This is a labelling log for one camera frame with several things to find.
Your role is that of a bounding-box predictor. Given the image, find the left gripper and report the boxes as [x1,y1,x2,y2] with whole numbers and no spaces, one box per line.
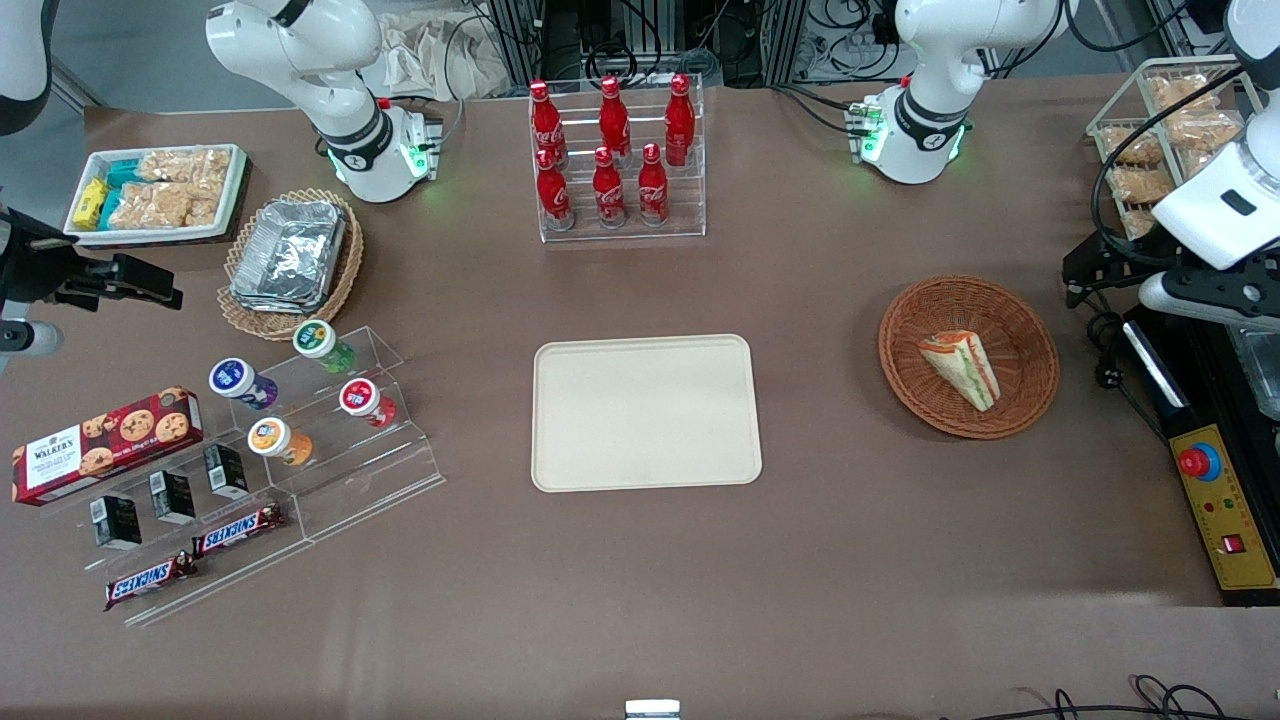
[1062,233,1280,334]

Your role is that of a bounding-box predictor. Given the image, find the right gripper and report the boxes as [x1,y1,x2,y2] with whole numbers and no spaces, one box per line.
[0,205,185,359]

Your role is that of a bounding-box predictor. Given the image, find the triangle sandwich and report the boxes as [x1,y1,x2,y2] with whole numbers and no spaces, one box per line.
[917,330,1002,413]

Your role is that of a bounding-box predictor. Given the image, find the brown wicker basket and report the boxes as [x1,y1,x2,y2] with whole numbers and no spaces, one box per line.
[878,276,1061,441]

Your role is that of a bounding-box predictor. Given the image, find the white rectangular snack tray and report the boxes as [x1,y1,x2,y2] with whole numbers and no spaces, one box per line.
[62,143,249,248]

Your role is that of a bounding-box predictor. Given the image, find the light wicker basket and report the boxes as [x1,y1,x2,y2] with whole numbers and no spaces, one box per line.
[216,188,365,343]

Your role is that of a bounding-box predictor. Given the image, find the beige plastic tray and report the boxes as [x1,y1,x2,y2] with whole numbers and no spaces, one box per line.
[531,334,764,494]

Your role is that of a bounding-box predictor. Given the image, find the yellow snack pack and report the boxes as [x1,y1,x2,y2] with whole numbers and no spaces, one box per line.
[71,177,110,230]

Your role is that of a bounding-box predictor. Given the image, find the clear rice cracker pack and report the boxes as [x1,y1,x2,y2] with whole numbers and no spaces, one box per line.
[134,147,234,188]
[106,181,223,231]

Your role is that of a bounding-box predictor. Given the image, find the purple lidded drink cup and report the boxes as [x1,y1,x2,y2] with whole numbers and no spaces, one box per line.
[208,357,279,410]

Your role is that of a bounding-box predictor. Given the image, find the black equipment base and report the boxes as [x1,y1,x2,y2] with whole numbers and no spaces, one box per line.
[1119,304,1280,608]

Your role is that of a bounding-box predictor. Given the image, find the red Walkers cookie box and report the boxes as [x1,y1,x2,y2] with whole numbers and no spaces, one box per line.
[11,385,205,507]

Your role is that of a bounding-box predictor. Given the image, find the stack of foil trays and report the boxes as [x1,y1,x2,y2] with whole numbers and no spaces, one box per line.
[229,200,349,315]

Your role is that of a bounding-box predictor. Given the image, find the green lidded drink cup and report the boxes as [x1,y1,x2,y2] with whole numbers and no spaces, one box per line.
[292,319,357,374]

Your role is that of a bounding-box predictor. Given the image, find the small black box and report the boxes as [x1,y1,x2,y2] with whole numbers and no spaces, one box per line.
[202,443,251,502]
[148,469,198,526]
[89,494,144,551]

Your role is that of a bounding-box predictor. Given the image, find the orange lidded drink cup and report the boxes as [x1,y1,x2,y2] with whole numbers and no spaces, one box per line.
[247,416,314,468]

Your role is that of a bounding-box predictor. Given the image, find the red lidded drink cup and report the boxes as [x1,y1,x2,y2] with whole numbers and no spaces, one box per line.
[338,377,398,429]

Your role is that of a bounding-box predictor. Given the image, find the yellow emergency stop box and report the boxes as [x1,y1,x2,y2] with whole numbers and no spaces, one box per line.
[1169,424,1280,592]

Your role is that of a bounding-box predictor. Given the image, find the Snickers chocolate bar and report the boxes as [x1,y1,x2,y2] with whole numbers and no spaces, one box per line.
[103,550,199,612]
[191,502,287,558]

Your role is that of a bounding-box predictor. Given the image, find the clear acrylic stepped display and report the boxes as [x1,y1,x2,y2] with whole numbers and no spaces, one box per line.
[48,324,447,629]

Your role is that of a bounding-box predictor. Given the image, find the crumpled beige cloth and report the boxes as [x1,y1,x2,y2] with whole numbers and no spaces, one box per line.
[378,8,513,102]

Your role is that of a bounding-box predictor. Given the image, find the red cola bottle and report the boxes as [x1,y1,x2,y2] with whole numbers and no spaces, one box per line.
[591,146,628,228]
[529,80,567,167]
[664,73,697,167]
[637,143,671,226]
[535,148,575,232]
[598,76,633,157]

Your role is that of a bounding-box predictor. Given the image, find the clear acrylic bottle rack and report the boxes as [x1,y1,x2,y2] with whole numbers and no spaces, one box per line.
[527,74,708,245]

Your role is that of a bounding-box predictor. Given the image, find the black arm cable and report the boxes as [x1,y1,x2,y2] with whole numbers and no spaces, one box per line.
[1091,58,1243,263]

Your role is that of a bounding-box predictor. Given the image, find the black table cable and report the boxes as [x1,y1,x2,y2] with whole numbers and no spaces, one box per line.
[1085,300,1173,443]

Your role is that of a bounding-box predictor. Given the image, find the white wire basket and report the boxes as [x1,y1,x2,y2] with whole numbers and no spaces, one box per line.
[1086,56,1265,242]

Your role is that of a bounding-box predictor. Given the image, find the black floor cables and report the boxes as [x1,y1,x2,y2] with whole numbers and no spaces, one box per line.
[938,673,1246,720]

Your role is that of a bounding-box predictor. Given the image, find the aluminium frame rack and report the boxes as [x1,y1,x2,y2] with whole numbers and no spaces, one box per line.
[478,0,906,89]

